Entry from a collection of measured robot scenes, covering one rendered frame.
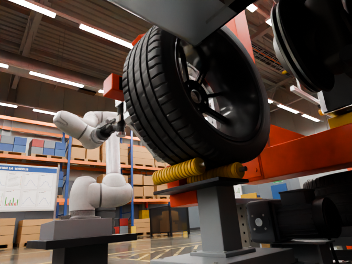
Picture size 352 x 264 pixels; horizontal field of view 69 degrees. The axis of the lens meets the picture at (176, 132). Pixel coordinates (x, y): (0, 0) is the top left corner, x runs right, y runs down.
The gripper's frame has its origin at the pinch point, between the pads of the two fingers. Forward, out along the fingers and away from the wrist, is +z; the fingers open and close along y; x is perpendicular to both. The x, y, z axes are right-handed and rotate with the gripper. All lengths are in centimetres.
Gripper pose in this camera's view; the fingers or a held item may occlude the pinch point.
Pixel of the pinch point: (120, 120)
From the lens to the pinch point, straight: 129.6
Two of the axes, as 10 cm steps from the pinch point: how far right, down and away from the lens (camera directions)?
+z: 6.4, -3.0, -7.1
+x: -0.7, -9.4, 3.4
